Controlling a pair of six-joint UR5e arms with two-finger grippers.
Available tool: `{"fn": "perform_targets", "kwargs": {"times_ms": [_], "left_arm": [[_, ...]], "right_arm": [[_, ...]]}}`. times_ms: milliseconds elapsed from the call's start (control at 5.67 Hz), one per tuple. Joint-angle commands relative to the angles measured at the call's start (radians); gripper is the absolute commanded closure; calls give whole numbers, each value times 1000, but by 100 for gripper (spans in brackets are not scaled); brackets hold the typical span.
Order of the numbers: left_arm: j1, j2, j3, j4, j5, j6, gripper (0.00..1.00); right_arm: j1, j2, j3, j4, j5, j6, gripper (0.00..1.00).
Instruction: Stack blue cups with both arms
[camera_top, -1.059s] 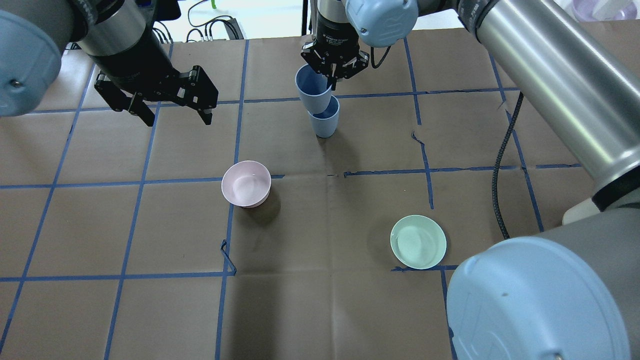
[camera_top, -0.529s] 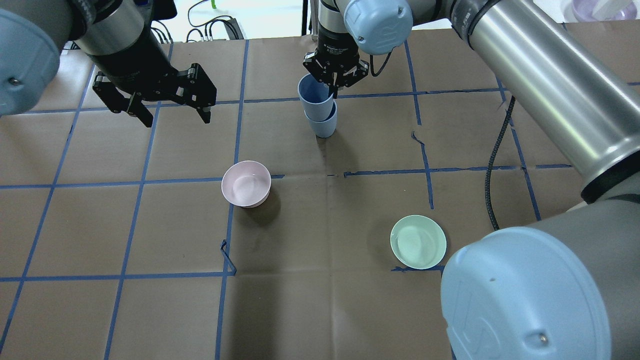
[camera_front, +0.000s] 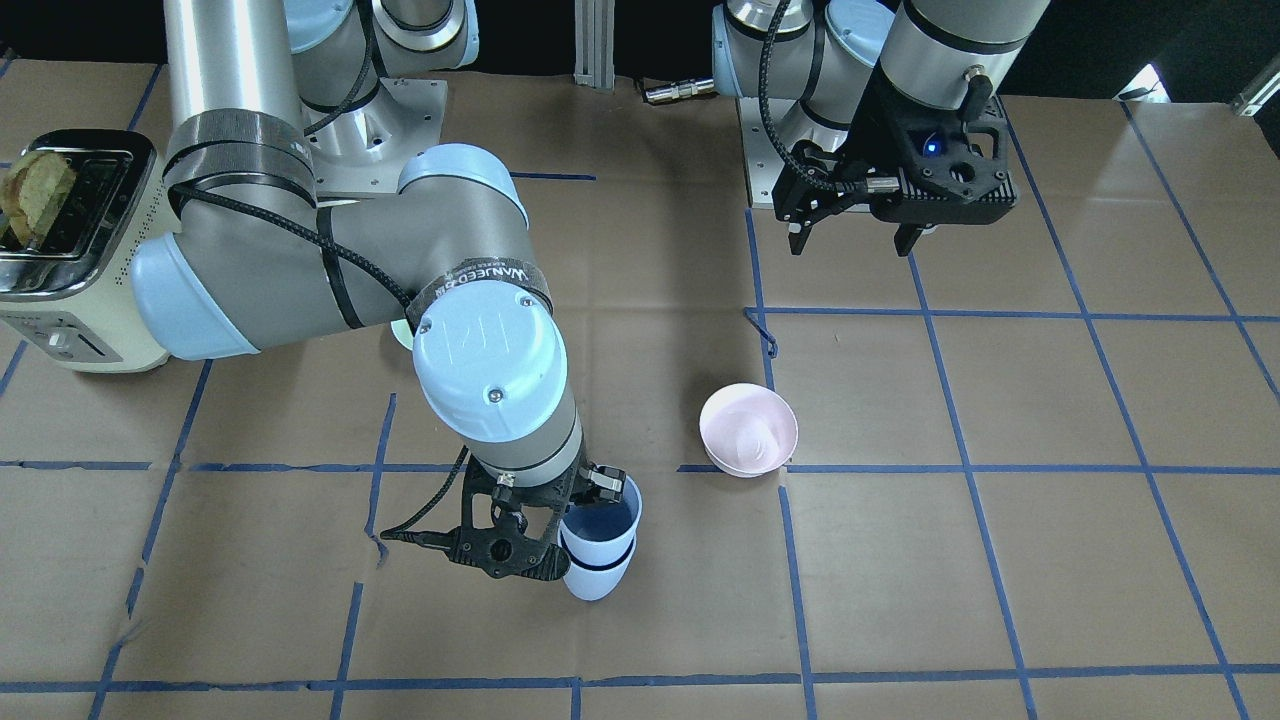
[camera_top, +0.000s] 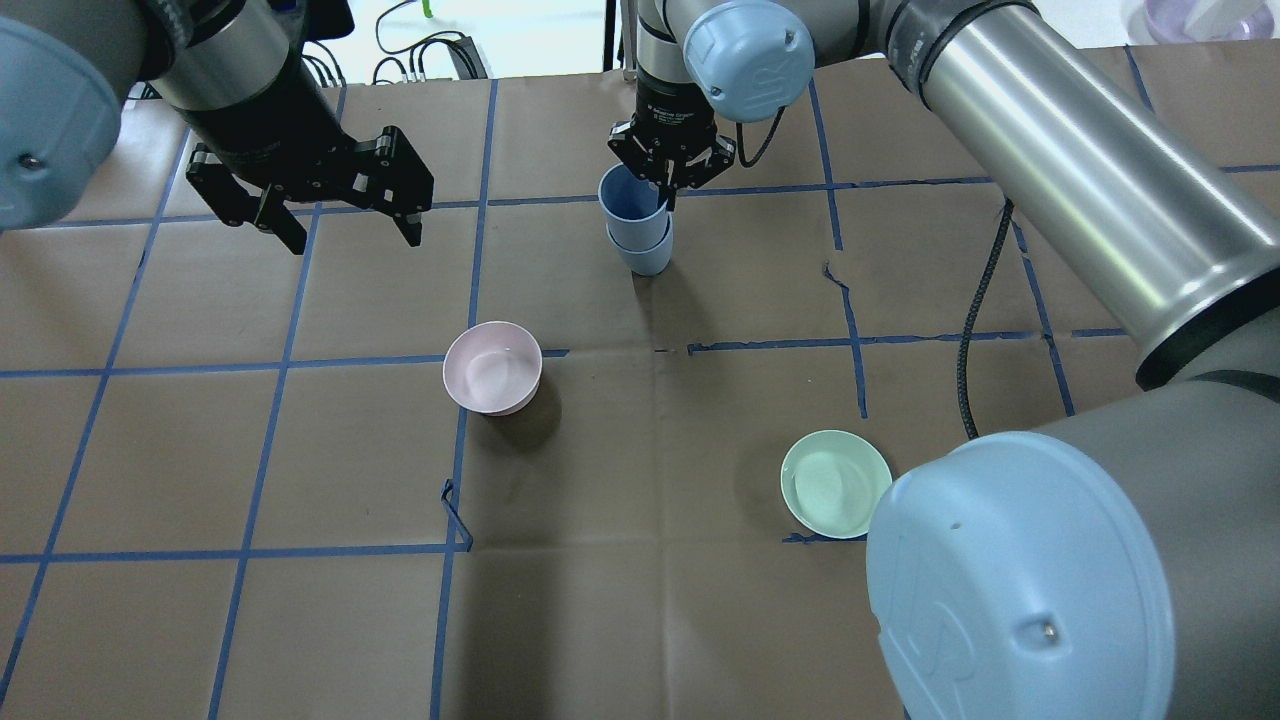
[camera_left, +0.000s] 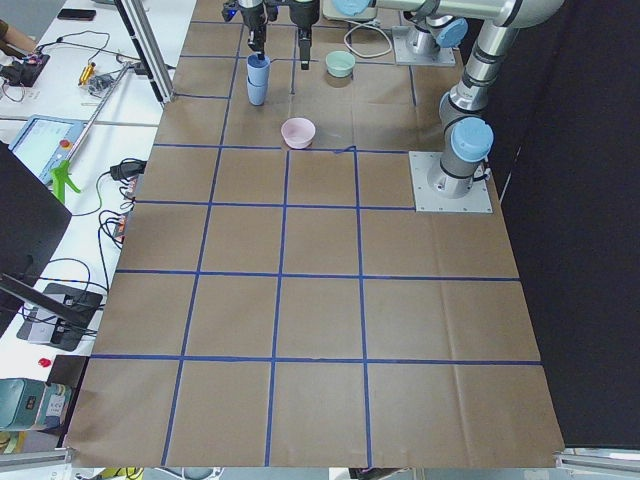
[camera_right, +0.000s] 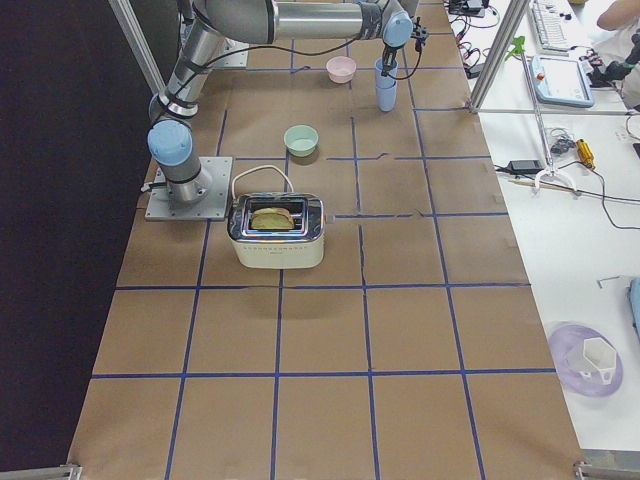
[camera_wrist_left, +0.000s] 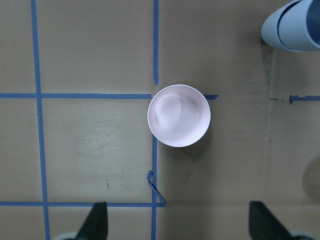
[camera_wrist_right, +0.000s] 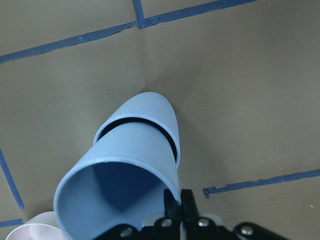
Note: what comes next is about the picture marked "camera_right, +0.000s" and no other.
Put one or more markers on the cream toaster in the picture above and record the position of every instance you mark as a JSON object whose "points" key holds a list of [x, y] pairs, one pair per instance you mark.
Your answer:
{"points": [[299, 248]]}

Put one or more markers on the purple plastic plate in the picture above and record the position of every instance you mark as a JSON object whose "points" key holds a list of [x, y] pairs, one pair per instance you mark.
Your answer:
{"points": [[564, 343]]}

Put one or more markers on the aluminium frame post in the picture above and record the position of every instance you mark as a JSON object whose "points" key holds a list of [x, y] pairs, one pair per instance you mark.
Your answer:
{"points": [[511, 20]]}

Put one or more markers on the pink bowl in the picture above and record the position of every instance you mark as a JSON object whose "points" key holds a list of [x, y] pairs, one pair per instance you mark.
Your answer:
{"points": [[341, 69]]}

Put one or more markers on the yellow tool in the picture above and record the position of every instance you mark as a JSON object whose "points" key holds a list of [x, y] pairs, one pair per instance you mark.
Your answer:
{"points": [[585, 154]]}

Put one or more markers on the toast slice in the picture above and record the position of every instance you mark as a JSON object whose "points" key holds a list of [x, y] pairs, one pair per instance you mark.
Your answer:
{"points": [[272, 218]]}

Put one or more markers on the white keyboard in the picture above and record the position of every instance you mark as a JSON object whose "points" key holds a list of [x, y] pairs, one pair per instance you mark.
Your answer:
{"points": [[547, 21]]}

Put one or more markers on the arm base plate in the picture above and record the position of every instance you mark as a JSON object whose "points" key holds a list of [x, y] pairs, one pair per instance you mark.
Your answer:
{"points": [[207, 196], [236, 56]]}

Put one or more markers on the mint green bowl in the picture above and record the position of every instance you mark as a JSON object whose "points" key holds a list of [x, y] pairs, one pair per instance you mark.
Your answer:
{"points": [[301, 140]]}

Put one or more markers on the black power adapter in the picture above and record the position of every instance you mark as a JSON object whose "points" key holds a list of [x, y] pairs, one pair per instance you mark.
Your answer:
{"points": [[524, 167]]}

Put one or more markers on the grey allen key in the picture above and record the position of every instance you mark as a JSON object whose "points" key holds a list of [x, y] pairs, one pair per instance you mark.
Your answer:
{"points": [[602, 282]]}

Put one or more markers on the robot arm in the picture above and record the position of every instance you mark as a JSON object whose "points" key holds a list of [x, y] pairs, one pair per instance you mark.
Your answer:
{"points": [[251, 25]]}

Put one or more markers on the white hexagonal cup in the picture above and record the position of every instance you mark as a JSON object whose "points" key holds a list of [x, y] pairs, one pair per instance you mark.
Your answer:
{"points": [[596, 361]]}

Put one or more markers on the teach pendant tablet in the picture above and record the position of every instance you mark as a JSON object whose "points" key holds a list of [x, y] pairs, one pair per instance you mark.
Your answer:
{"points": [[560, 81]]}

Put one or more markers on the blue plastic cup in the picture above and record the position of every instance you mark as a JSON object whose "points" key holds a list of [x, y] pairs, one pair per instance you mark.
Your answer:
{"points": [[382, 80], [386, 97]]}

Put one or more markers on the white gripper claw stick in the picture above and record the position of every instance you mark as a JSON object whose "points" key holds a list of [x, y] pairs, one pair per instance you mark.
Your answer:
{"points": [[549, 171]]}

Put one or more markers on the green plastic clamp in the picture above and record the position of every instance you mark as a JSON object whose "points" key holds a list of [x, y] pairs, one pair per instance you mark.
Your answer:
{"points": [[517, 48]]}

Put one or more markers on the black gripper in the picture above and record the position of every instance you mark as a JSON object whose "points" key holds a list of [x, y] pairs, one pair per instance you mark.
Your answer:
{"points": [[389, 53]]}

